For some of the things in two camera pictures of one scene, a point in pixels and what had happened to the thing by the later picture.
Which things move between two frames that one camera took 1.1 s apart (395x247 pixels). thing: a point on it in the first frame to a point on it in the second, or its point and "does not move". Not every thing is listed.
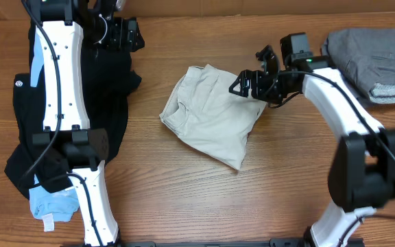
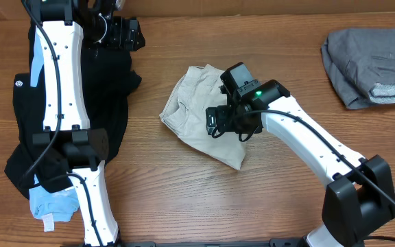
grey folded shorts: x=380 y=62 does not move
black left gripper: x=117 y=42 does not move
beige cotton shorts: x=204 y=114 does not move
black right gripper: x=258 y=90 to x=221 y=111
